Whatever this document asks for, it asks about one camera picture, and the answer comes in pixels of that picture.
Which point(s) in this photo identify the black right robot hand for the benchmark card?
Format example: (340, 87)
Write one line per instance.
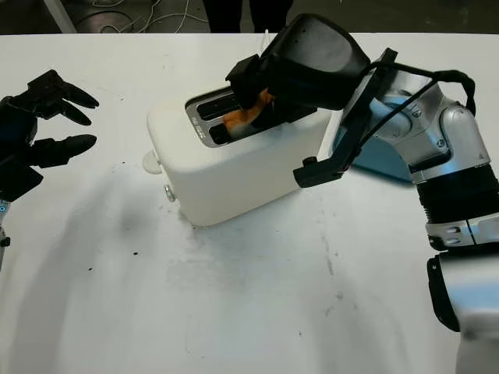
(312, 66)

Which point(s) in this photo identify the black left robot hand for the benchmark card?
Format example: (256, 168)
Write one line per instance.
(15, 121)

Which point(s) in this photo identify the toast slice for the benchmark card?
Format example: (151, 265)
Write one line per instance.
(243, 117)

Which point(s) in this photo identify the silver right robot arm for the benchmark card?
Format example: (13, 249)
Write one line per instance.
(456, 156)

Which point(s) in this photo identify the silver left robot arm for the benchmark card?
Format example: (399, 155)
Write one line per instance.
(3, 233)

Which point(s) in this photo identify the cream white toaster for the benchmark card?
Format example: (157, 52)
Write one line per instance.
(234, 175)

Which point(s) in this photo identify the white table leg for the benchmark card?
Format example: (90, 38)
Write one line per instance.
(58, 15)

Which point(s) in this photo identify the blue plastic tray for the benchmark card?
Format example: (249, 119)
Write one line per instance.
(382, 163)

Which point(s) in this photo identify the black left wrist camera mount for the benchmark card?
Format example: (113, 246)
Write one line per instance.
(15, 179)

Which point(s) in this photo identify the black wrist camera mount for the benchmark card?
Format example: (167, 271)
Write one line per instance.
(351, 136)
(15, 179)

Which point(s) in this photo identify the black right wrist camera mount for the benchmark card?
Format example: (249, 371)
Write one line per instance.
(351, 136)

